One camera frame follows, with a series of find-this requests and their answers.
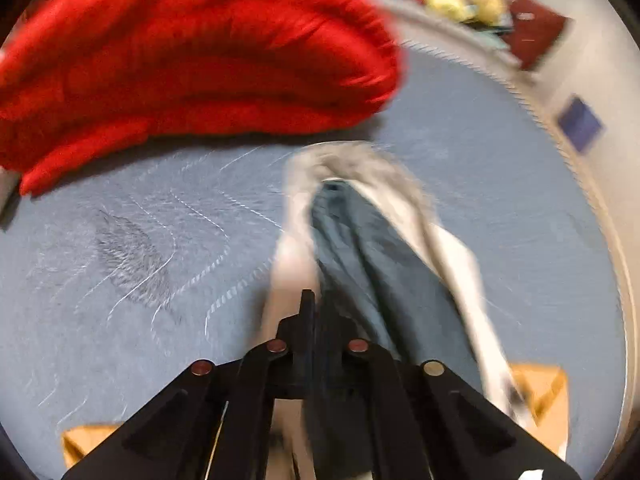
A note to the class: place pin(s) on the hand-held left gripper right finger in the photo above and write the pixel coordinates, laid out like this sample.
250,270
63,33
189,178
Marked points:
332,330

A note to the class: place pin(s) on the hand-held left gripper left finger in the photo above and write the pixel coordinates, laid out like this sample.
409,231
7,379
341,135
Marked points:
300,330

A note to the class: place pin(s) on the beige and yellow hooded jacket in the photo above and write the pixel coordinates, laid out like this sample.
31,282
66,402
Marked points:
360,260

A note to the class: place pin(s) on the grey quilted mattress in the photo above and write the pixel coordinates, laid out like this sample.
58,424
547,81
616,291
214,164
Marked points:
125,220

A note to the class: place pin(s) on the red folded quilt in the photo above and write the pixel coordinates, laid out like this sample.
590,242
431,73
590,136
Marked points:
200,60

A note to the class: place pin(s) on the purple bag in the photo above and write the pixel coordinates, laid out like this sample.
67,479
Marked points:
580,124

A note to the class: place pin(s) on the yellow plush toy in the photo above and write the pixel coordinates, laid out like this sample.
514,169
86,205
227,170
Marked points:
470,5

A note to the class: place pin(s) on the wooden bed frame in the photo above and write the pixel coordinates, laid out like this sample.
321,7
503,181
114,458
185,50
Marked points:
607,220

